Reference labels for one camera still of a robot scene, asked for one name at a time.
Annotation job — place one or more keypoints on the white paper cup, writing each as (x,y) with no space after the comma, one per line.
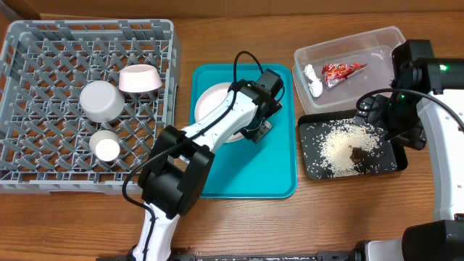
(105,145)

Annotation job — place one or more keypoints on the black plastic tray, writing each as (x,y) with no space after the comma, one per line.
(315,163)

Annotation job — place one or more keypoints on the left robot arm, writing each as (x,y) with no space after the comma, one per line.
(176,171)

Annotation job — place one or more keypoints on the red snack wrapper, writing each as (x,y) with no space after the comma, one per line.
(335,73)

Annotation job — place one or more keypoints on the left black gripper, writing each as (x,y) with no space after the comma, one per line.
(261,133)

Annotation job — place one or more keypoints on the white tissue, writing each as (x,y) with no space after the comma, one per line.
(314,84)

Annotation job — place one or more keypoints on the clear plastic bin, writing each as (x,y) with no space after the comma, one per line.
(373,48)

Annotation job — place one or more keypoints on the teal plastic tray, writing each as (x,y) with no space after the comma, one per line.
(265,170)

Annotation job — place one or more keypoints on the pink bowl with rice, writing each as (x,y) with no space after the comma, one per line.
(139,79)

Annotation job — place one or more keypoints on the grey dishwasher rack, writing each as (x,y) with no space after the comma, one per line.
(45,135)

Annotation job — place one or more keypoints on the white round plate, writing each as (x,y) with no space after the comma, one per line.
(213,103)

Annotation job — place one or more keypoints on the spilled white rice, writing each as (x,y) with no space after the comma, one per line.
(344,148)

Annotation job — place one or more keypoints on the grey bowl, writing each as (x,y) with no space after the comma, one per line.
(101,101)

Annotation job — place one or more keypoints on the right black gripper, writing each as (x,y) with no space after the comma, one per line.
(385,124)

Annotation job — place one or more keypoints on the black rail at bottom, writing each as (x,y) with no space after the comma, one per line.
(253,256)

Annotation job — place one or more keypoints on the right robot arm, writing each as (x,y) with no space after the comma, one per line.
(428,91)

